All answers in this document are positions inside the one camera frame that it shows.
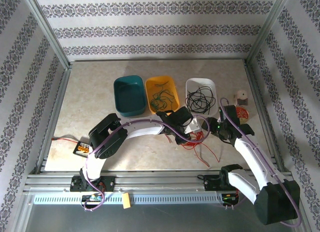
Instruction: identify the red wire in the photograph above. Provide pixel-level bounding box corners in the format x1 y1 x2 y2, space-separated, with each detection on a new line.
180 131 206 151
192 141 221 168

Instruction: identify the black wire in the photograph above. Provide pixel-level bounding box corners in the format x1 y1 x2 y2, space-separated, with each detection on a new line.
185 85 217 115

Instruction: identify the green wire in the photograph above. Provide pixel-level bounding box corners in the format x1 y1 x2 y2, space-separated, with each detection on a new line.
149 82 176 111

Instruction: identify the red patterned tape roll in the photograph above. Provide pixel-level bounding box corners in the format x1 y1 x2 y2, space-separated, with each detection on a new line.
234 106 250 124

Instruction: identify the small white spool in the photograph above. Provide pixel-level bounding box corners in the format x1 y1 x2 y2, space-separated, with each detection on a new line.
233 90 249 107

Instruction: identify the orange plastic bin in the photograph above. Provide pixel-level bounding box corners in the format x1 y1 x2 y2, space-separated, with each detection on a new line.
144 76 180 115

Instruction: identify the white plastic bin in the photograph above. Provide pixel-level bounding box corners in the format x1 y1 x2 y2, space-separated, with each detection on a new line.
185 78 217 117

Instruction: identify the teal plastic bin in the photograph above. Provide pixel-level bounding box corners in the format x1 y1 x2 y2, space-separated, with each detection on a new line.
113 75 147 118

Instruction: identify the small black connector board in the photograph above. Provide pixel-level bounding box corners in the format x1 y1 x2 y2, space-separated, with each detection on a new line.
221 193 240 206

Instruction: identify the orange plastic block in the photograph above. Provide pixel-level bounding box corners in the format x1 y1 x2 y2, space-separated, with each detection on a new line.
122 192 132 209

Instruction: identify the black board with orange plugs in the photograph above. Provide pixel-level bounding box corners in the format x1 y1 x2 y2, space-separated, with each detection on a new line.
73 141 91 157

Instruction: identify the small colourful connector board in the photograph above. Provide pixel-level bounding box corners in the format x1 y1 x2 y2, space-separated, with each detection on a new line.
81 193 105 203

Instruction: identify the thin red board lead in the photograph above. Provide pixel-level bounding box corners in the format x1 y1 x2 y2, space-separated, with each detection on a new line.
51 137 80 146

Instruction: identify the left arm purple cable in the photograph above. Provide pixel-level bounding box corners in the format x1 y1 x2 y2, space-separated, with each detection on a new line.
79 114 201 212

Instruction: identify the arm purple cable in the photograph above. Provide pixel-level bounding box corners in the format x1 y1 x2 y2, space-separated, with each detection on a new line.
219 97 303 228
79 114 201 212

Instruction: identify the aluminium frame rail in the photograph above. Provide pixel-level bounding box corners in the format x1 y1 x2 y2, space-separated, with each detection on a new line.
23 169 298 193

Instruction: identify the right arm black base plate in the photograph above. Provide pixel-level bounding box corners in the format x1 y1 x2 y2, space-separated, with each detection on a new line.
197 174 241 192

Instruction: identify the grey slotted cable duct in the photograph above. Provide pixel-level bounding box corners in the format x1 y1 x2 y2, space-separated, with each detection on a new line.
33 193 225 206

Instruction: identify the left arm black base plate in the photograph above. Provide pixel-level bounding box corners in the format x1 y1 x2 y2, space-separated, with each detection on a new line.
69 175 117 193

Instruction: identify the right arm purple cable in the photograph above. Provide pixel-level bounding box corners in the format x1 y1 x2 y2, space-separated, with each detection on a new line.
219 97 303 228

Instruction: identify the aluminium frame post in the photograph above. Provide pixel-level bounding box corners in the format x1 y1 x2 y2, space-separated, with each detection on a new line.
21 0 72 71
245 0 294 63

